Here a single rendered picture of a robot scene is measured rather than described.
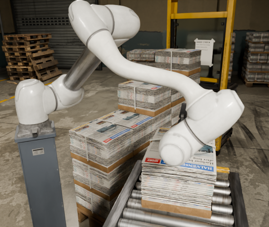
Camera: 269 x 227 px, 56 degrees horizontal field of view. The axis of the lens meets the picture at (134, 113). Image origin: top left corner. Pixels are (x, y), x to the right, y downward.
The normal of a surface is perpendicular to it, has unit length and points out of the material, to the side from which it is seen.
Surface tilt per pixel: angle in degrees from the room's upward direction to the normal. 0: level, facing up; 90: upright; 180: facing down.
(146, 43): 90
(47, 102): 88
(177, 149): 77
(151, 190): 93
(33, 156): 90
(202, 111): 68
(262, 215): 0
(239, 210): 0
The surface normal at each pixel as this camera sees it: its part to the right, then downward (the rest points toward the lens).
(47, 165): 0.35, 0.31
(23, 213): -0.02, -0.94
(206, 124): -0.32, 0.18
